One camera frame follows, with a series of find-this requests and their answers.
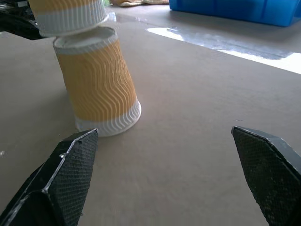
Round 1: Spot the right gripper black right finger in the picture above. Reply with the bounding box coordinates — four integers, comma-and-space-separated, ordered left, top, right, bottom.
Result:
231, 126, 301, 226

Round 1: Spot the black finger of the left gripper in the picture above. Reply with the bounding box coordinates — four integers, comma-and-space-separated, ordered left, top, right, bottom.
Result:
0, 0, 41, 40

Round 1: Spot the blue plastic bin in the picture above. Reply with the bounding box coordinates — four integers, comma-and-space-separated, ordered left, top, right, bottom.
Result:
168, 0, 301, 27

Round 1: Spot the orange white ribbed paper cup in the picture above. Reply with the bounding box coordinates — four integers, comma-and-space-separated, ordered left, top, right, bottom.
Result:
30, 0, 110, 38
52, 26, 142, 138

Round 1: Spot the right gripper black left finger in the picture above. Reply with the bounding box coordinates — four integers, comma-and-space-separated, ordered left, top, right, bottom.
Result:
0, 128, 99, 226

